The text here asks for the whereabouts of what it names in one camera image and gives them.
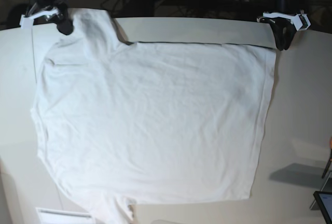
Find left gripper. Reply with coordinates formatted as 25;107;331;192
270;0;298;50

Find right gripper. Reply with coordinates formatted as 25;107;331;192
28;0;74;35

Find white T-shirt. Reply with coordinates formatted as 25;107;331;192
31;9;276;223

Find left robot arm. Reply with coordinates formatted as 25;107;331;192
269;0;299;51

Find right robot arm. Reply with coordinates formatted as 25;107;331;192
20;0;74;35

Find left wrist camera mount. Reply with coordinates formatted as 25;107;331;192
257;10;311;31

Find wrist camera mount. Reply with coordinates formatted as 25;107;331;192
19;7;60;29
257;10;311;31

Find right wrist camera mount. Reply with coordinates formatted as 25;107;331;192
19;7;60;29

